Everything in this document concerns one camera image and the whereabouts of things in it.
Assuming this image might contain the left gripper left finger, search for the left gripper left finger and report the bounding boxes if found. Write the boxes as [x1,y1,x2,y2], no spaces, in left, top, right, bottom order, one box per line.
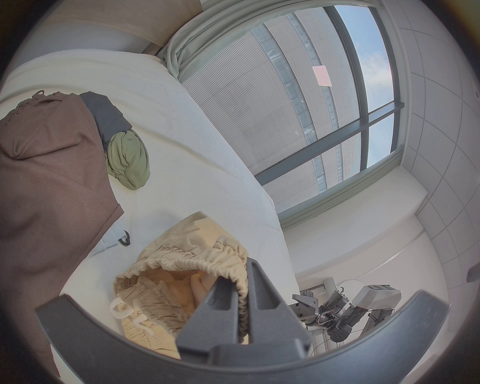
[175,278,241,359]

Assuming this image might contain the brown shorts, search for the brown shorts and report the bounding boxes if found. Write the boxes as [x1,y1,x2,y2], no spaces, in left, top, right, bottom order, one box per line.
[0,90,125,379]

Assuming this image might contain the window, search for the window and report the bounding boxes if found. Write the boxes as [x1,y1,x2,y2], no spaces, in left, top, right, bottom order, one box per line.
[180,4,407,222]

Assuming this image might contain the black garment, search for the black garment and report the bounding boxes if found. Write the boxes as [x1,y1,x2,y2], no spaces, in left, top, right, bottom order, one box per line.
[79,91,133,145]

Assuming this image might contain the white garment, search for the white garment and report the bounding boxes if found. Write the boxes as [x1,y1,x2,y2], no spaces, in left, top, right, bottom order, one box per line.
[90,217,133,259]

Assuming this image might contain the tan shorts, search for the tan shorts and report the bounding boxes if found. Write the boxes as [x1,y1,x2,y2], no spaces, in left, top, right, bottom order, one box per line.
[110,211,250,360]

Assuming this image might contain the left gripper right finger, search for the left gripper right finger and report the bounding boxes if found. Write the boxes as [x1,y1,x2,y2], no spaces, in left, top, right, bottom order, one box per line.
[245,257,313,356]

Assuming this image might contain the green garment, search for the green garment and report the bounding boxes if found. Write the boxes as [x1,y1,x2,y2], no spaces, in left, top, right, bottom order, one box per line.
[105,128,151,191]

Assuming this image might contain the bed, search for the bed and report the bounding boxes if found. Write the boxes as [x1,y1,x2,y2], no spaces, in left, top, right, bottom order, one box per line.
[0,0,301,370]

